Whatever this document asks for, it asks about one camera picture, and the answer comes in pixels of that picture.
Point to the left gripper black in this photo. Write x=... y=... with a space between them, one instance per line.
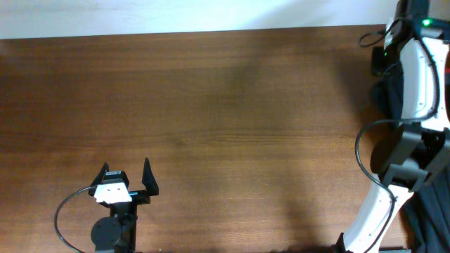
x=143 y=197

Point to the black leggings red waistband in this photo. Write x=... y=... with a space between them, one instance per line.
x=427 y=212

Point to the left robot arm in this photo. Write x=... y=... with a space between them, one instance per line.
x=117 y=231

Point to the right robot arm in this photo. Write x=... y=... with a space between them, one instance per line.
x=411 y=157

